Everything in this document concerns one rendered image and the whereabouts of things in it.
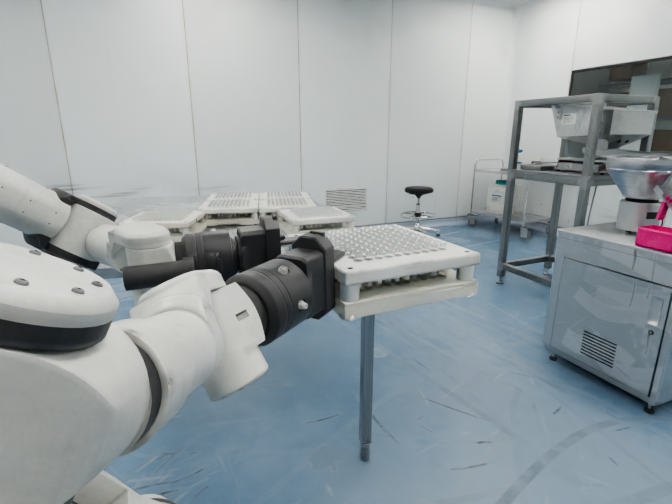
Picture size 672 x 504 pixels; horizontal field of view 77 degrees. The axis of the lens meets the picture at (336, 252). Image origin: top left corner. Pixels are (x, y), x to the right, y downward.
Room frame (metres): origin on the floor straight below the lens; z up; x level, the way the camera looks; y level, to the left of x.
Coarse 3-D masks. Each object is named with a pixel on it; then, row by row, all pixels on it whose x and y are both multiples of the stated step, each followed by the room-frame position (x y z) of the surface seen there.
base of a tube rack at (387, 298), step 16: (448, 272) 0.69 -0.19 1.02; (336, 288) 0.60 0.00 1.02; (384, 288) 0.60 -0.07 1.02; (400, 288) 0.61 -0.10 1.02; (416, 288) 0.61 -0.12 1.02; (432, 288) 0.61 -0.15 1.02; (448, 288) 0.62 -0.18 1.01; (464, 288) 0.64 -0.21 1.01; (336, 304) 0.56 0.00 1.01; (352, 304) 0.55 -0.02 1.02; (368, 304) 0.56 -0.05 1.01; (384, 304) 0.57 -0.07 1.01; (400, 304) 0.58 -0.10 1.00; (416, 304) 0.59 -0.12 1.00
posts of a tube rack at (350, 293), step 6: (462, 270) 0.64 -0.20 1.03; (468, 270) 0.64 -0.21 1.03; (456, 276) 0.65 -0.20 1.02; (462, 276) 0.64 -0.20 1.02; (468, 276) 0.64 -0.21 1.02; (342, 288) 0.55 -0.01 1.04; (348, 288) 0.55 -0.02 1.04; (354, 288) 0.55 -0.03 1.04; (342, 294) 0.55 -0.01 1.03; (348, 294) 0.55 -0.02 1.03; (354, 294) 0.55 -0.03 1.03; (342, 300) 0.55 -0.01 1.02; (348, 300) 0.55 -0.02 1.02; (354, 300) 0.55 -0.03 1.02
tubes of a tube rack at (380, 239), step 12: (372, 228) 0.78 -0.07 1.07; (384, 228) 0.78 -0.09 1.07; (348, 240) 0.69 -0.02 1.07; (360, 240) 0.69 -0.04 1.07; (372, 240) 0.69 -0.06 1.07; (384, 240) 0.69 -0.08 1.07; (396, 240) 0.69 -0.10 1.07; (408, 240) 0.68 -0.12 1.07; (420, 240) 0.69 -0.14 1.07; (360, 252) 0.62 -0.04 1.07; (384, 252) 0.63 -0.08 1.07
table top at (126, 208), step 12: (120, 204) 2.28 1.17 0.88; (132, 204) 2.28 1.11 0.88; (144, 204) 2.28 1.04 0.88; (156, 204) 2.28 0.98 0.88; (168, 204) 2.28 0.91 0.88; (180, 204) 2.28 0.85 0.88; (192, 204) 2.28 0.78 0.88; (120, 216) 1.93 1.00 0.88; (132, 216) 1.93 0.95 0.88; (216, 228) 1.67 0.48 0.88; (228, 228) 1.67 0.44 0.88; (108, 276) 1.15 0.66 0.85; (120, 276) 1.16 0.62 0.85
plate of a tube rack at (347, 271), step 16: (400, 256) 0.62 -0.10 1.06; (416, 256) 0.62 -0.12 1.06; (432, 256) 0.62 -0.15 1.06; (448, 256) 0.63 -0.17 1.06; (464, 256) 0.63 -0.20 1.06; (336, 272) 0.56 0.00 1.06; (352, 272) 0.55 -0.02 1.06; (368, 272) 0.56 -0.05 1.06; (384, 272) 0.57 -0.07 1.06; (400, 272) 0.58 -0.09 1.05; (416, 272) 0.59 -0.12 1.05
